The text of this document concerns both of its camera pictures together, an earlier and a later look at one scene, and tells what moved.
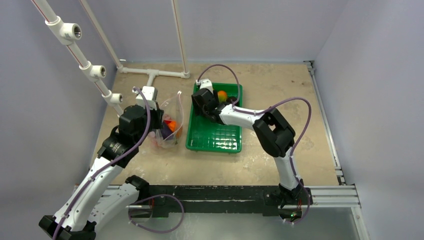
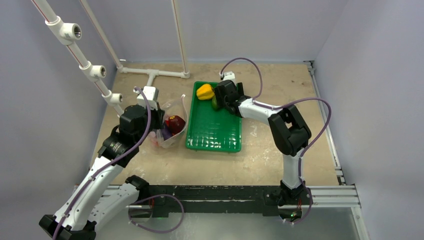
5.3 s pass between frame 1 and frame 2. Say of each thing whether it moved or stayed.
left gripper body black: stayed
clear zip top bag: stayed
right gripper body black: moved
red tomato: stayed
